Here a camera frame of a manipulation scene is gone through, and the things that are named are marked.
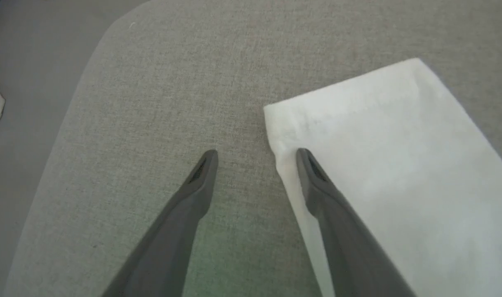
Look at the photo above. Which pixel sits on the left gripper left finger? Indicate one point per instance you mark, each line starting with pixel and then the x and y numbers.
pixel 172 239

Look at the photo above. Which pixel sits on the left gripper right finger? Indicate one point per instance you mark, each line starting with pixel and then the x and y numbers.
pixel 345 239

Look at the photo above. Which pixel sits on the white garment with grey stitching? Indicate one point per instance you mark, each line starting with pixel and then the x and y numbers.
pixel 399 144

